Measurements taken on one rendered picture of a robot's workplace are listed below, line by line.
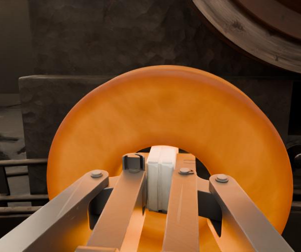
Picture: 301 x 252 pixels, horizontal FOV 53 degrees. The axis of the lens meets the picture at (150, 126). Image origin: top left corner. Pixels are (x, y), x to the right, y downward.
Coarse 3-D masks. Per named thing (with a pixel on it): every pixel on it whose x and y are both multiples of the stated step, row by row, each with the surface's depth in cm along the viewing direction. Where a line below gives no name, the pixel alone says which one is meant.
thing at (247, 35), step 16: (192, 0) 36; (208, 0) 36; (224, 0) 36; (208, 16) 36; (224, 16) 36; (240, 16) 36; (224, 32) 37; (240, 32) 36; (256, 32) 36; (272, 32) 36; (240, 48) 37; (256, 48) 37; (272, 48) 36; (288, 48) 36; (272, 64) 37; (288, 64) 37
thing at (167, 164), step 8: (168, 152) 17; (176, 152) 19; (168, 160) 16; (160, 168) 16; (168, 168) 16; (160, 176) 16; (168, 176) 16; (160, 184) 16; (168, 184) 16; (160, 192) 16; (168, 192) 16; (160, 200) 17; (168, 200) 16; (160, 208) 17
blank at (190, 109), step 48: (96, 96) 17; (144, 96) 17; (192, 96) 17; (240, 96) 16; (96, 144) 18; (144, 144) 18; (192, 144) 17; (240, 144) 17; (48, 192) 20; (288, 192) 18; (144, 240) 20
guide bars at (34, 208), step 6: (294, 204) 41; (300, 204) 41; (0, 210) 47; (6, 210) 47; (12, 210) 47; (18, 210) 47; (24, 210) 46; (30, 210) 46; (36, 210) 46; (300, 210) 41
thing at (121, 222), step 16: (128, 160) 16; (144, 160) 15; (128, 176) 15; (144, 176) 15; (112, 192) 14; (128, 192) 14; (112, 208) 12; (128, 208) 12; (144, 208) 16; (96, 224) 11; (112, 224) 11; (128, 224) 11; (96, 240) 10; (112, 240) 10; (128, 240) 11
